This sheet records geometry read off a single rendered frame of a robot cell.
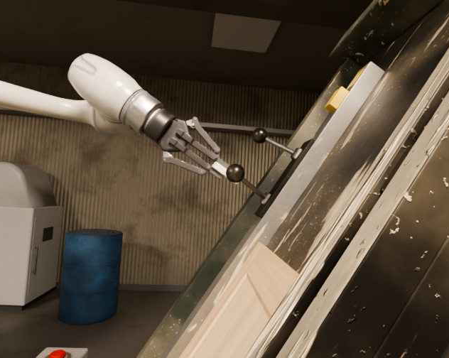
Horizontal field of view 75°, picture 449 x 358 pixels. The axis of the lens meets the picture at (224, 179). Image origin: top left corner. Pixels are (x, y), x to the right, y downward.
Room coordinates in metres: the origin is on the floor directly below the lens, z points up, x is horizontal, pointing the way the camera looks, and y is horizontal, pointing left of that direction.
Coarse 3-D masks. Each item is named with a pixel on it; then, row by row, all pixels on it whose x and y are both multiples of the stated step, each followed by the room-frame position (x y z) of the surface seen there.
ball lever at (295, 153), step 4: (260, 128) 0.67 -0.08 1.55; (256, 132) 0.66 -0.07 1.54; (260, 132) 0.66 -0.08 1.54; (264, 132) 0.66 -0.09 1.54; (252, 136) 0.67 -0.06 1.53; (256, 136) 0.66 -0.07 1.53; (260, 136) 0.66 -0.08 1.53; (264, 136) 0.66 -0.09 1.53; (256, 140) 0.67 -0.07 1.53; (260, 140) 0.67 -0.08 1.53; (264, 140) 0.67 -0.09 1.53; (268, 140) 0.66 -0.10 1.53; (272, 140) 0.66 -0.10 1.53; (272, 144) 0.66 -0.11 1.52; (276, 144) 0.65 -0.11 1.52; (280, 144) 0.65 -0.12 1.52; (284, 148) 0.64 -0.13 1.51; (288, 148) 0.64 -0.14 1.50; (296, 148) 0.63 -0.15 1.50; (300, 148) 0.63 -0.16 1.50; (288, 152) 0.64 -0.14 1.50; (292, 152) 0.63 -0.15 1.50; (296, 152) 0.62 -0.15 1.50; (300, 152) 0.62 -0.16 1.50; (292, 156) 0.63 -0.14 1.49; (296, 156) 0.62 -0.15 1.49
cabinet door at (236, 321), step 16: (256, 256) 0.55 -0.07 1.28; (272, 256) 0.47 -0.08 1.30; (240, 272) 0.58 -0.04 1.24; (256, 272) 0.49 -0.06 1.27; (272, 272) 0.43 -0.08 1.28; (288, 272) 0.38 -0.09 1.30; (240, 288) 0.53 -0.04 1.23; (256, 288) 0.45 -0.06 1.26; (272, 288) 0.39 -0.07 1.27; (288, 288) 0.35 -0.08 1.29; (224, 304) 0.54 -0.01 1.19; (240, 304) 0.48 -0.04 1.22; (256, 304) 0.42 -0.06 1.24; (272, 304) 0.37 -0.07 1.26; (208, 320) 0.57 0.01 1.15; (224, 320) 0.49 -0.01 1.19; (240, 320) 0.43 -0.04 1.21; (256, 320) 0.38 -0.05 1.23; (208, 336) 0.52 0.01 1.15; (224, 336) 0.45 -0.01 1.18; (240, 336) 0.40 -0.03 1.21; (256, 336) 0.36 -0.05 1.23; (192, 352) 0.54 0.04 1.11; (208, 352) 0.47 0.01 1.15; (224, 352) 0.41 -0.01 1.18; (240, 352) 0.37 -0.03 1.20
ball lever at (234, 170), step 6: (228, 168) 0.56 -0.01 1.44; (234, 168) 0.56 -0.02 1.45; (240, 168) 0.56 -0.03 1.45; (228, 174) 0.56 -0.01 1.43; (234, 174) 0.55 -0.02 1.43; (240, 174) 0.56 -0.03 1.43; (234, 180) 0.56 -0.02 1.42; (240, 180) 0.57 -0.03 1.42; (246, 180) 0.58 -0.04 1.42; (252, 186) 0.60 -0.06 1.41; (258, 192) 0.61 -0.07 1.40; (264, 198) 0.62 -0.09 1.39
